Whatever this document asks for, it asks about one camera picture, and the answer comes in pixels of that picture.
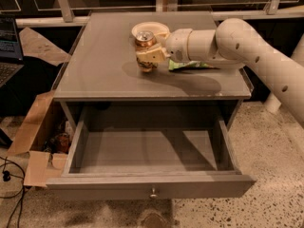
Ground open cardboard box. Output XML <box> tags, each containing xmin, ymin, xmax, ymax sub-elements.
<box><xmin>7</xmin><ymin>90</ymin><xmax>67</xmax><ymax>187</ymax></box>

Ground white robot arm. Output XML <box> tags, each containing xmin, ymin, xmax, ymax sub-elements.
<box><xmin>131</xmin><ymin>18</ymin><xmax>304</xmax><ymax>125</ymax></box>

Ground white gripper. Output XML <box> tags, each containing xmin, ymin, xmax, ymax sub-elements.
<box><xmin>136</xmin><ymin>28</ymin><xmax>193</xmax><ymax>63</ymax></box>

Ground brown cardboard sheet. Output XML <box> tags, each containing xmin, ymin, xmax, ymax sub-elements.
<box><xmin>19</xmin><ymin>28</ymin><xmax>71</xmax><ymax>67</ymax></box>

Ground black cables on floor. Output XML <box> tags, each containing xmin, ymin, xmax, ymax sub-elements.
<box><xmin>0</xmin><ymin>155</ymin><xmax>27</xmax><ymax>228</ymax></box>

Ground metal drawer knob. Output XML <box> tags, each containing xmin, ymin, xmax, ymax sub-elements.
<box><xmin>149</xmin><ymin>188</ymin><xmax>158</xmax><ymax>199</ymax></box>

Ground grey wooden cabinet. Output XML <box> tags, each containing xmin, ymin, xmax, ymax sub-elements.
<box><xmin>54</xmin><ymin>11</ymin><xmax>252</xmax><ymax>125</ymax></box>

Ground open grey top drawer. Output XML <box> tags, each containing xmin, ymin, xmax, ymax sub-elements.
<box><xmin>47</xmin><ymin>105</ymin><xmax>255</xmax><ymax>200</ymax></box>

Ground black laptop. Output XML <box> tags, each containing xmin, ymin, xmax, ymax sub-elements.
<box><xmin>0</xmin><ymin>14</ymin><xmax>24</xmax><ymax>87</ymax></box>

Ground green chip bag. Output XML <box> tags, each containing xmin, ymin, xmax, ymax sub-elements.
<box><xmin>168</xmin><ymin>60</ymin><xmax>213</xmax><ymax>71</ymax></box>

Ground white paper bowl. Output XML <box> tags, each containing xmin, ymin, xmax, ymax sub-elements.
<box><xmin>131</xmin><ymin>22</ymin><xmax>170</xmax><ymax>36</ymax></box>

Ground metal window frame rail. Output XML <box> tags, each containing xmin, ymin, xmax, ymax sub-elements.
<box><xmin>17</xmin><ymin>0</ymin><xmax>303</xmax><ymax>28</ymax></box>

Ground orange La Croix can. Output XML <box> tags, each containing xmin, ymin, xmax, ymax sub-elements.
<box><xmin>135</xmin><ymin>30</ymin><xmax>157</xmax><ymax>73</ymax></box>

